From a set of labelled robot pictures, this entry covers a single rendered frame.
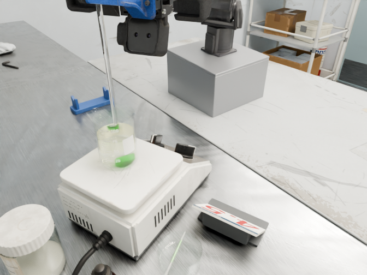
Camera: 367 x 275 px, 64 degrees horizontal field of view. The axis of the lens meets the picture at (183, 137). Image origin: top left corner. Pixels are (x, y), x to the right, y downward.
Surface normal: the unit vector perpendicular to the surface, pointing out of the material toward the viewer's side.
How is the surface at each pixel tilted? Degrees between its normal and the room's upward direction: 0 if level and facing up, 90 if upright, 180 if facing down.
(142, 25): 71
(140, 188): 0
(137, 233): 90
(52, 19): 90
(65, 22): 90
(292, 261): 0
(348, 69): 90
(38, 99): 0
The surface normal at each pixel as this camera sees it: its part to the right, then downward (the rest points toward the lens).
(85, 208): -0.53, 0.47
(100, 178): 0.00, -0.83
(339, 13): -0.79, 0.34
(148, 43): -0.37, 0.21
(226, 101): 0.62, 0.44
